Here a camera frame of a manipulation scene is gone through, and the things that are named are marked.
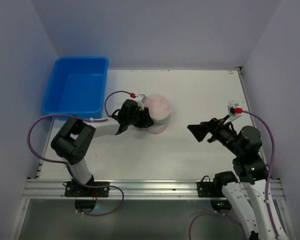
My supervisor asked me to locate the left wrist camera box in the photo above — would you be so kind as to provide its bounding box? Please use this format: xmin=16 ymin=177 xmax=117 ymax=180
xmin=134 ymin=94 xmax=147 ymax=109

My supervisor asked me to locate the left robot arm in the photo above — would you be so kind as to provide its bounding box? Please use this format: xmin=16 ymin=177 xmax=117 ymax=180
xmin=51 ymin=99 xmax=154 ymax=186

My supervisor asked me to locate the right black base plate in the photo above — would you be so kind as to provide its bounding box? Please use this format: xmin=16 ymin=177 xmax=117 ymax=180
xmin=196 ymin=181 xmax=218 ymax=198

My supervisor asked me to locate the blue plastic bin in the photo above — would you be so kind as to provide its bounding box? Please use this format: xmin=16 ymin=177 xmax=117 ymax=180
xmin=41 ymin=56 xmax=109 ymax=119

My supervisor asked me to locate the white mesh laundry bag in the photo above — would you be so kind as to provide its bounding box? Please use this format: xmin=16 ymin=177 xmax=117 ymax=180
xmin=144 ymin=94 xmax=173 ymax=134

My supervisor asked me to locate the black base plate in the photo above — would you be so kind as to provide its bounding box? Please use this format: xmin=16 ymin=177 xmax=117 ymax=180
xmin=62 ymin=180 xmax=109 ymax=198
xmin=196 ymin=181 xmax=218 ymax=198

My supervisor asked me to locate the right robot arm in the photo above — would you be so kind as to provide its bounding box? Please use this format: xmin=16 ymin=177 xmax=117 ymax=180
xmin=187 ymin=116 xmax=289 ymax=240

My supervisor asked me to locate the aluminium mounting rail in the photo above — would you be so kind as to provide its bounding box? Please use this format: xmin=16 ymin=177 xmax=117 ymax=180
xmin=23 ymin=178 xmax=286 ymax=201

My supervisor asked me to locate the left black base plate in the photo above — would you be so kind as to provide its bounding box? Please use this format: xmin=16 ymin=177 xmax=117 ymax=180
xmin=62 ymin=180 xmax=109 ymax=198

